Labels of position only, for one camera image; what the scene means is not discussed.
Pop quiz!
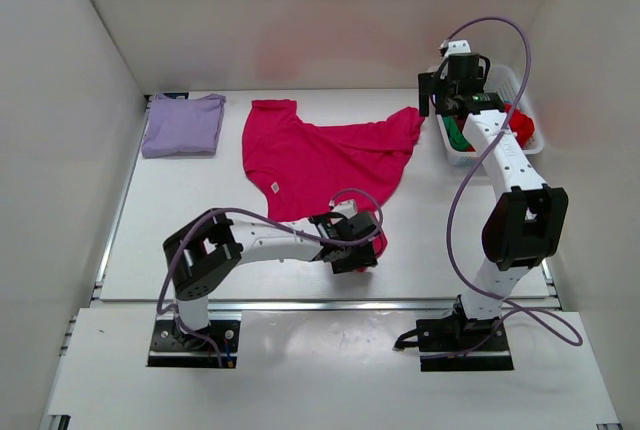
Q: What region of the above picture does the pink t-shirt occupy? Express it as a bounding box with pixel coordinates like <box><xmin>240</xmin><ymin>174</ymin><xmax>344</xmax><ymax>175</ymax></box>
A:
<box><xmin>241</xmin><ymin>98</ymin><xmax>426</xmax><ymax>274</ymax></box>

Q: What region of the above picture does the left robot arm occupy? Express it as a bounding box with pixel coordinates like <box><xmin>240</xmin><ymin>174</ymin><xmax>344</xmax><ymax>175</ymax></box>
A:
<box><xmin>157</xmin><ymin>209</ymin><xmax>382</xmax><ymax>348</ymax></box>

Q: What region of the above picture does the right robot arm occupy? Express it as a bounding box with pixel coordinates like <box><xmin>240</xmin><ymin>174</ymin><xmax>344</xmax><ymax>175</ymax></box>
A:
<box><xmin>419</xmin><ymin>41</ymin><xmax>568</xmax><ymax>351</ymax></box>

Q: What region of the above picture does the white plastic basket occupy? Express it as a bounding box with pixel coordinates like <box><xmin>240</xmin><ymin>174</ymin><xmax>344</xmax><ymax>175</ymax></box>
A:
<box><xmin>432</xmin><ymin>63</ymin><xmax>544</xmax><ymax>169</ymax></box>

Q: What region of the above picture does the green cloth in basket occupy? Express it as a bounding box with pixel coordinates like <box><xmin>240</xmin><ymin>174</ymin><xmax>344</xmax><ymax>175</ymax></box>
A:
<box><xmin>442</xmin><ymin>117</ymin><xmax>474</xmax><ymax>152</ymax></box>

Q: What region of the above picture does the red cloth in basket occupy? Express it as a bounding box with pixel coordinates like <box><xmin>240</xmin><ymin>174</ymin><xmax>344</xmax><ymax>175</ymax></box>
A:
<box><xmin>509</xmin><ymin>109</ymin><xmax>535</xmax><ymax>149</ymax></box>

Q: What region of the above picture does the folded lilac t-shirt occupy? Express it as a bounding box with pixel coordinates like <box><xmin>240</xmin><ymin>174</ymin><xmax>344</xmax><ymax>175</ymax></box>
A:
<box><xmin>141</xmin><ymin>94</ymin><xmax>226</xmax><ymax>159</ymax></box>

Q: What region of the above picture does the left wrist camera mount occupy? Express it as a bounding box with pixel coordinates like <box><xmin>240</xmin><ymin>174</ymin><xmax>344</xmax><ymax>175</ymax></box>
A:
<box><xmin>329</xmin><ymin>199</ymin><xmax>358</xmax><ymax>220</ymax></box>

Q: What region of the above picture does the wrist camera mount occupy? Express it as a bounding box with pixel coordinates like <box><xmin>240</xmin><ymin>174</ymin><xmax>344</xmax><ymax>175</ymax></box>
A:
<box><xmin>329</xmin><ymin>199</ymin><xmax>358</xmax><ymax>220</ymax></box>
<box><xmin>439</xmin><ymin>40</ymin><xmax>471</xmax><ymax>58</ymax></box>

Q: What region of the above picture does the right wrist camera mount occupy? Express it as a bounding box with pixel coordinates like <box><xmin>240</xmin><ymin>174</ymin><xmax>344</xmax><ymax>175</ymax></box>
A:
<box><xmin>439</xmin><ymin>40</ymin><xmax>471</xmax><ymax>58</ymax></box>

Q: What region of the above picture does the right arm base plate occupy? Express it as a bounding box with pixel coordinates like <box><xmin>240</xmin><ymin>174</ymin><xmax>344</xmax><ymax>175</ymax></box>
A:
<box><xmin>393</xmin><ymin>315</ymin><xmax>514</xmax><ymax>372</ymax></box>

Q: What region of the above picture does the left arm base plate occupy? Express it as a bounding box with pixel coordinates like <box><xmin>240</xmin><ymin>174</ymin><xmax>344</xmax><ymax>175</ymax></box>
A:
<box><xmin>147</xmin><ymin>312</ymin><xmax>241</xmax><ymax>370</ymax></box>

